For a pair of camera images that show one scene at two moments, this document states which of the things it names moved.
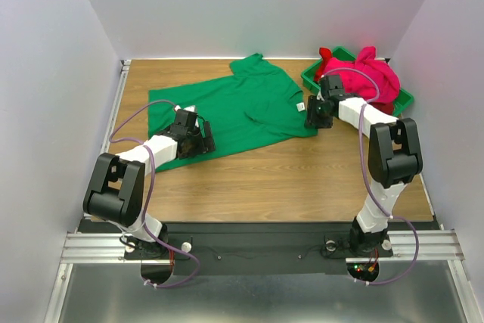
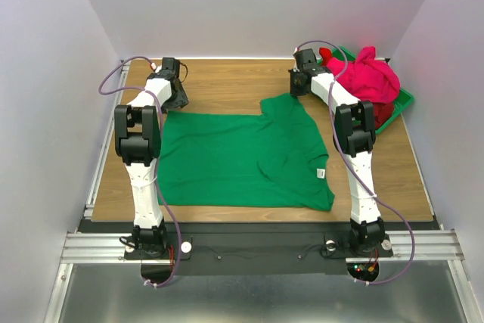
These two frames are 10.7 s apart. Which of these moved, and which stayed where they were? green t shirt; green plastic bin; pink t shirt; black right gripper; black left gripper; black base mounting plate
Moved: green t shirt; black right gripper; black left gripper
Stayed: pink t shirt; black base mounting plate; green plastic bin
